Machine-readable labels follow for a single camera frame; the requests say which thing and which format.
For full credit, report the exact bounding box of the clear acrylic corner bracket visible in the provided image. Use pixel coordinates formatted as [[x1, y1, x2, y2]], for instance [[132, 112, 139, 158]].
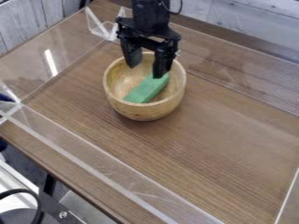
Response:
[[84, 7, 118, 43]]

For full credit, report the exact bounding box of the green rectangular block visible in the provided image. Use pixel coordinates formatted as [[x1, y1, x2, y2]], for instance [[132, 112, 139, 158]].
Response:
[[123, 74, 170, 103]]

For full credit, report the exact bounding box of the light wooden bowl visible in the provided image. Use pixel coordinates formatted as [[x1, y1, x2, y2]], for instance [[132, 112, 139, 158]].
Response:
[[103, 52, 187, 121]]

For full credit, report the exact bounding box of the grey metal bracket with screw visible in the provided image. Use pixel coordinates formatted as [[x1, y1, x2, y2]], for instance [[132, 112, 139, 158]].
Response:
[[39, 192, 86, 224]]

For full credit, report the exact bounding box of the black cable loop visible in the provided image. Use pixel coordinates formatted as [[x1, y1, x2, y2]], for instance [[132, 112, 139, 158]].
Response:
[[0, 188, 44, 224]]

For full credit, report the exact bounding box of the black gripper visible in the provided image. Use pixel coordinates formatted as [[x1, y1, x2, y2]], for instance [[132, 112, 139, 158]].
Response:
[[116, 11, 182, 79]]

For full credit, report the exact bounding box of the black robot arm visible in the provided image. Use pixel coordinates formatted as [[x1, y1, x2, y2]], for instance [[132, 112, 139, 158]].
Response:
[[116, 0, 183, 79]]

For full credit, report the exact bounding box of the clear acrylic tray wall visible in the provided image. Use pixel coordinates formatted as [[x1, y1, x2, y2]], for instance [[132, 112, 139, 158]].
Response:
[[0, 85, 224, 224]]

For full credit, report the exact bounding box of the black table leg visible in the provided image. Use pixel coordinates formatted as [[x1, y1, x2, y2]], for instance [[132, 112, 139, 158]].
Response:
[[43, 174, 56, 196]]

